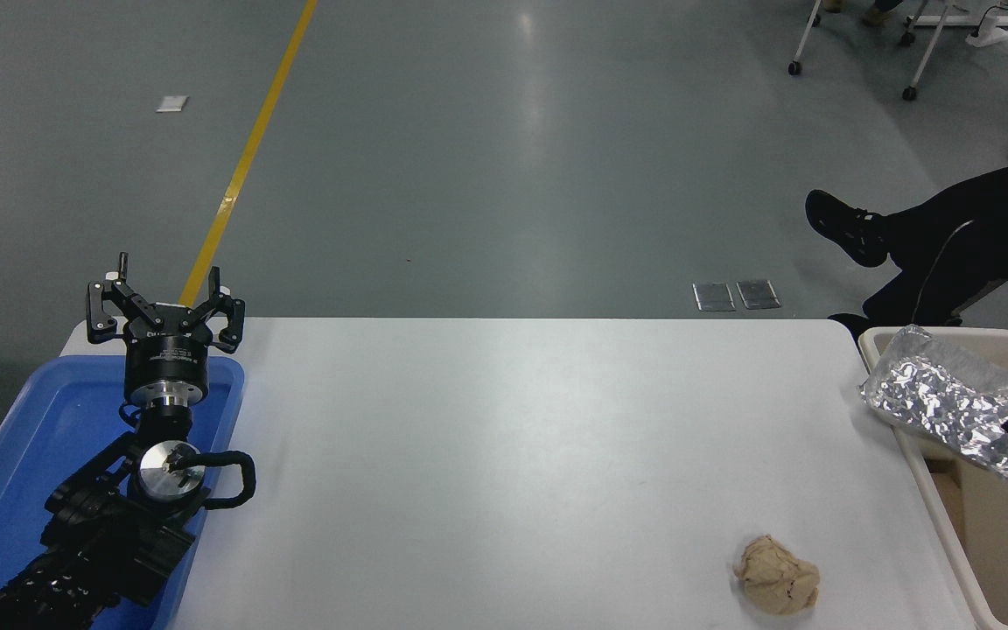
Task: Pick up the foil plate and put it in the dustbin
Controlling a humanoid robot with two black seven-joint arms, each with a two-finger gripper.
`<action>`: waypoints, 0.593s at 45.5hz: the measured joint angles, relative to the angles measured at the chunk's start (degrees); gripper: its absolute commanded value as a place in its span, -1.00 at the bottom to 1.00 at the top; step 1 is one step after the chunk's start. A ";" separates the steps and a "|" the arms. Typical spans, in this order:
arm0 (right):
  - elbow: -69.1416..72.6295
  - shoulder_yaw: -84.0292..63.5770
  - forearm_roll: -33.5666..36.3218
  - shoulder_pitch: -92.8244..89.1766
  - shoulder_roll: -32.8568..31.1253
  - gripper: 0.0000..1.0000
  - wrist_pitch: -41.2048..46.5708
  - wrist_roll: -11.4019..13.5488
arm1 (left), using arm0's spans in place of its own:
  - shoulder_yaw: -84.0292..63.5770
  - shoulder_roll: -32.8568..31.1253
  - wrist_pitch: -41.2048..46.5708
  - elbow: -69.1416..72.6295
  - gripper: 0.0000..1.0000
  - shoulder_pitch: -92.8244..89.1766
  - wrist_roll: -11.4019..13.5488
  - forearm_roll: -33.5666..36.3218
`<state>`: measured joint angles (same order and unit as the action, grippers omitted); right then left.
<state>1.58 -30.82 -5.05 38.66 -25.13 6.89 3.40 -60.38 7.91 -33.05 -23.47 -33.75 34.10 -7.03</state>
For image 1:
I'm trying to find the large pale plastic bin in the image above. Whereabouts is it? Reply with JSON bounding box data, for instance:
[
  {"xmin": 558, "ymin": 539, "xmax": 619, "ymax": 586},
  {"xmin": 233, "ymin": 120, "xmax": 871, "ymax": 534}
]
[{"xmin": 858, "ymin": 326, "xmax": 1008, "ymax": 630}]

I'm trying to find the silver floor plate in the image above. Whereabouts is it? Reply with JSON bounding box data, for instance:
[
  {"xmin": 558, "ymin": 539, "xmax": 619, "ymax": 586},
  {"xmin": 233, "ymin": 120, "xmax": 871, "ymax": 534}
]
[
  {"xmin": 693, "ymin": 283, "xmax": 737, "ymax": 312},
  {"xmin": 737, "ymin": 280, "xmax": 781, "ymax": 311}
]

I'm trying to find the white power strip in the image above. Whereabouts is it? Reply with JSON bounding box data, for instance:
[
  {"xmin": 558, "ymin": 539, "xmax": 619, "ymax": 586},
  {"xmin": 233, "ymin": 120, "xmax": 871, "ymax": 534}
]
[{"xmin": 966, "ymin": 0, "xmax": 1008, "ymax": 48}]

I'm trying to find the blue plastic tray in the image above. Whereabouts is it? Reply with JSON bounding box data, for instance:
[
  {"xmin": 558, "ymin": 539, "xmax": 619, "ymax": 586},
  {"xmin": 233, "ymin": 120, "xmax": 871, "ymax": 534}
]
[{"xmin": 0, "ymin": 354, "xmax": 246, "ymax": 630}]

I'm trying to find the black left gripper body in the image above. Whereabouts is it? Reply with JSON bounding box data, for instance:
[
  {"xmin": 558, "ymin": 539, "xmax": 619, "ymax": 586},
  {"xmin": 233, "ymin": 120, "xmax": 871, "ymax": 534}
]
[{"xmin": 123, "ymin": 303, "xmax": 211, "ymax": 409}]

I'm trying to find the white wheeled chair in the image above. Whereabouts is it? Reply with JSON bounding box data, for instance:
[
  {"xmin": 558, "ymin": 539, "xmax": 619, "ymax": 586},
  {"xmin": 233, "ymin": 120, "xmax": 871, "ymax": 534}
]
[{"xmin": 788, "ymin": 0, "xmax": 960, "ymax": 102}]

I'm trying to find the crumpled tan paper ball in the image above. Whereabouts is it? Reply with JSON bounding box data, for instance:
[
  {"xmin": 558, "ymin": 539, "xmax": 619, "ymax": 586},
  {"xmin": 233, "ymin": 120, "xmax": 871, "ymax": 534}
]
[{"xmin": 732, "ymin": 535, "xmax": 821, "ymax": 616}]

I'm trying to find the silver foil tray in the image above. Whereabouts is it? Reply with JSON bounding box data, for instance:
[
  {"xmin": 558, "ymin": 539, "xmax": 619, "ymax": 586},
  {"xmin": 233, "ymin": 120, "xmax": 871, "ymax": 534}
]
[{"xmin": 860, "ymin": 325, "xmax": 1008, "ymax": 481}]

